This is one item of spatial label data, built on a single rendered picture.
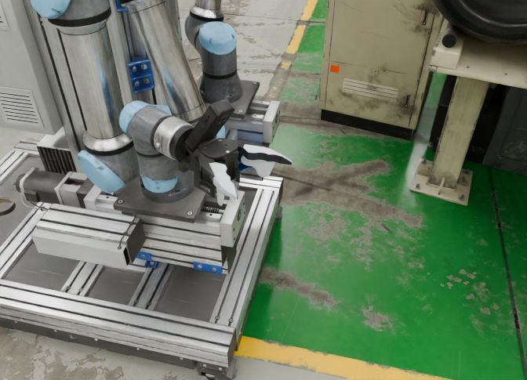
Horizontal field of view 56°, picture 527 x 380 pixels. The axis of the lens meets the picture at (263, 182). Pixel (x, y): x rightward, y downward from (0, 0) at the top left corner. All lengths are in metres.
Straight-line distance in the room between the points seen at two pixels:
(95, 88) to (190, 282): 0.92
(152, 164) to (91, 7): 0.31
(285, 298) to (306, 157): 0.91
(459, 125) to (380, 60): 0.56
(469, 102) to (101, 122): 1.62
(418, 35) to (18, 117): 1.78
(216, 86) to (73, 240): 0.66
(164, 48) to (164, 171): 0.25
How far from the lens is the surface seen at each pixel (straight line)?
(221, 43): 1.60
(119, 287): 1.82
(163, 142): 0.94
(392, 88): 2.69
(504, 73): 1.86
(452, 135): 2.38
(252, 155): 0.88
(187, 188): 1.31
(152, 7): 1.05
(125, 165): 1.15
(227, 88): 1.67
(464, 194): 2.56
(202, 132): 0.87
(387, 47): 2.60
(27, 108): 1.56
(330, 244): 2.18
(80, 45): 1.02
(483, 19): 1.75
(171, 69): 1.06
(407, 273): 2.14
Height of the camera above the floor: 1.60
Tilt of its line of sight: 41 degrees down
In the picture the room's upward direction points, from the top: straight up
